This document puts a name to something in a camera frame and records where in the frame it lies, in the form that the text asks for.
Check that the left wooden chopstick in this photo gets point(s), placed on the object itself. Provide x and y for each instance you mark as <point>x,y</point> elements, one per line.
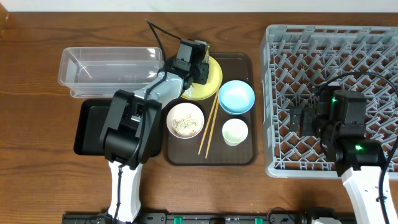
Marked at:
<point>208,122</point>

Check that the white cup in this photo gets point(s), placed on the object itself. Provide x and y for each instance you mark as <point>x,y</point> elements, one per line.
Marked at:
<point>234,131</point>

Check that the yellow plate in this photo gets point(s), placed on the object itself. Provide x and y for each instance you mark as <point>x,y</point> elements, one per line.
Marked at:
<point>200,92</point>

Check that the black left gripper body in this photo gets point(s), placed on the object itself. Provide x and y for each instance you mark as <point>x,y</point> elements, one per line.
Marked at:
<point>201,72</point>

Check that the green snack wrapper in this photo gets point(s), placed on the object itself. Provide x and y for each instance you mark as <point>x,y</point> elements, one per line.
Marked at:
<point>207,54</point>

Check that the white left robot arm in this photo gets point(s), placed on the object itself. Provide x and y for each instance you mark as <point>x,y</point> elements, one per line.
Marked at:
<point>126,175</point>

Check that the dark brown serving tray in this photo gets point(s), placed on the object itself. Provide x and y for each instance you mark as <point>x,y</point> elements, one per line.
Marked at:
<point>184,152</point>

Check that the rice and nut leftovers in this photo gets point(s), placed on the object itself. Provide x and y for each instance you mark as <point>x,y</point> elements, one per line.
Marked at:
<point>186,126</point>

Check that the right wooden chopstick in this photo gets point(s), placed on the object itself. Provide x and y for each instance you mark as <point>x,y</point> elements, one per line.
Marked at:
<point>215,111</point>

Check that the light blue bowl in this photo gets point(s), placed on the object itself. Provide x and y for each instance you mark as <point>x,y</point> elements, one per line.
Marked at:
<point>236,97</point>

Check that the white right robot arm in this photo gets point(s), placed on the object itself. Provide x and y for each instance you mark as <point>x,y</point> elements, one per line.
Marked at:
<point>338,121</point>

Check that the white bowl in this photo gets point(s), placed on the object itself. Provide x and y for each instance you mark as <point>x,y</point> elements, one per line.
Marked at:
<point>181,110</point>

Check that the clear plastic waste bin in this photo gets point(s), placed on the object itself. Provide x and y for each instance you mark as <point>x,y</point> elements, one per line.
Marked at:
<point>98,72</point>

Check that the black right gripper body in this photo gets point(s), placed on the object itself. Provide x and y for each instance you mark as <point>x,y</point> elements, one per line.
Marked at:
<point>302,121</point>

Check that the white tissue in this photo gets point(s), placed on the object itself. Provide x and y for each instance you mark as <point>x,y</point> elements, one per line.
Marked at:
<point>189,91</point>

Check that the black waste tray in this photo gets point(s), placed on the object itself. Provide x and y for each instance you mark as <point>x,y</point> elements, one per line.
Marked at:
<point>90,130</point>

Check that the wooden chopstick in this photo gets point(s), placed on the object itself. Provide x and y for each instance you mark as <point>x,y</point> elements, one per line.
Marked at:
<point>215,111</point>
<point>208,122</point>

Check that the grey dishwasher rack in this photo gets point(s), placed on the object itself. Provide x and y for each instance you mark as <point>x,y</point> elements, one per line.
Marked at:
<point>297,58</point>

